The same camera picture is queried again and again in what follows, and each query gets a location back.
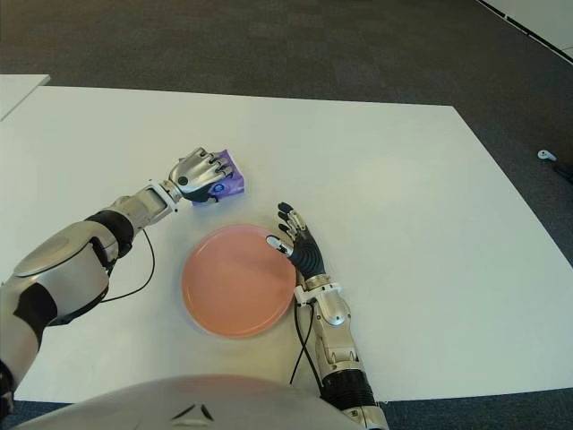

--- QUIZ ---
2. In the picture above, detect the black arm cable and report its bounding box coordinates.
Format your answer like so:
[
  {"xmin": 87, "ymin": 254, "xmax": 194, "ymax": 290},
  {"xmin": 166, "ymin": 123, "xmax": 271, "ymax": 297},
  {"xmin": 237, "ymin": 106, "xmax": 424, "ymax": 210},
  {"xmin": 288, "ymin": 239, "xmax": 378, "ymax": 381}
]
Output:
[
  {"xmin": 105, "ymin": 228, "xmax": 157, "ymax": 304},
  {"xmin": 289, "ymin": 302, "xmax": 323, "ymax": 386}
]

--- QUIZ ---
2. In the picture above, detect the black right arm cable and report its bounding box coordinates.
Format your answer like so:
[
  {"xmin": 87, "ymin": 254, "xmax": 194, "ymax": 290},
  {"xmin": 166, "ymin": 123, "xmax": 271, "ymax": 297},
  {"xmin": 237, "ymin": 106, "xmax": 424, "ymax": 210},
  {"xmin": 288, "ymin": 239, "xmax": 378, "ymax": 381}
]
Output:
[{"xmin": 289, "ymin": 302, "xmax": 323, "ymax": 386}]

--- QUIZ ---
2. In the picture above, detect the white side table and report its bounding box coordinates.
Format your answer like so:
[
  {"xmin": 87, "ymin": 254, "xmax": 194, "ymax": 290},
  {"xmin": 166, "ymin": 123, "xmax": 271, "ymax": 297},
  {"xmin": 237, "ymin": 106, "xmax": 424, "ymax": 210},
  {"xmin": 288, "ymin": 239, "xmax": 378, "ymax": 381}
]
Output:
[{"xmin": 0, "ymin": 73, "xmax": 51, "ymax": 121}]

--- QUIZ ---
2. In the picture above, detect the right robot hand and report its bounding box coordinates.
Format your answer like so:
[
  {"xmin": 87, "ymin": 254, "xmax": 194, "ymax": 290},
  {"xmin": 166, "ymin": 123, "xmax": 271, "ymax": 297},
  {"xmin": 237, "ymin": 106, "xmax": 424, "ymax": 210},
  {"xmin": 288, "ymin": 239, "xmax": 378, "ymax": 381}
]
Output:
[{"xmin": 266, "ymin": 202, "xmax": 328, "ymax": 281}]

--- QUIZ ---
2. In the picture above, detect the purple tissue paper pack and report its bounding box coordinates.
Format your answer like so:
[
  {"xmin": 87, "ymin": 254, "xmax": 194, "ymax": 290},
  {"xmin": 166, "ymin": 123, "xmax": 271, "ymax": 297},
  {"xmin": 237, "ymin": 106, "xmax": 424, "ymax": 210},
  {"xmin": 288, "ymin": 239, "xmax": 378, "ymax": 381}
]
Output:
[{"xmin": 192, "ymin": 149, "xmax": 249, "ymax": 208}]

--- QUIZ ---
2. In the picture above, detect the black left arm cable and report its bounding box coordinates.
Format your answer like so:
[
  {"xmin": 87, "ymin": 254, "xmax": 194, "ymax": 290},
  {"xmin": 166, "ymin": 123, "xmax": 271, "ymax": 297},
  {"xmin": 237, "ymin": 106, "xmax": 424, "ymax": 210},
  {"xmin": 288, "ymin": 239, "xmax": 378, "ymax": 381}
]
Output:
[{"xmin": 105, "ymin": 228, "xmax": 157, "ymax": 304}]

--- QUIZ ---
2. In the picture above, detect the pink round plate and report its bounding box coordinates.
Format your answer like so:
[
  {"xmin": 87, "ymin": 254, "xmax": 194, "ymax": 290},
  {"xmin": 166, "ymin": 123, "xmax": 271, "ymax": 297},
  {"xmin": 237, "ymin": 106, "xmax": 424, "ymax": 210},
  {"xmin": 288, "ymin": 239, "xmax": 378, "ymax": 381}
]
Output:
[{"xmin": 181, "ymin": 224, "xmax": 298, "ymax": 340}]

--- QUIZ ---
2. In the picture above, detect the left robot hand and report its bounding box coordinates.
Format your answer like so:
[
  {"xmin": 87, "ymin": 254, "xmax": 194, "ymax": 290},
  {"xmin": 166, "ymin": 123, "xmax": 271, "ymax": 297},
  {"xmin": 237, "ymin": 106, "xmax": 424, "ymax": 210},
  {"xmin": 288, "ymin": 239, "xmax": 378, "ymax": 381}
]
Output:
[{"xmin": 167, "ymin": 146, "xmax": 234, "ymax": 203}]

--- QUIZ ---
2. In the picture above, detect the grey robot torso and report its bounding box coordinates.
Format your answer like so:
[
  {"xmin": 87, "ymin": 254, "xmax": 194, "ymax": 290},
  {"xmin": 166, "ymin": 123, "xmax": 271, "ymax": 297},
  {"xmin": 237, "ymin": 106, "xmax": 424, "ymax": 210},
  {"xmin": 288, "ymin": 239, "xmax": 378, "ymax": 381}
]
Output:
[{"xmin": 13, "ymin": 374, "xmax": 359, "ymax": 430}]

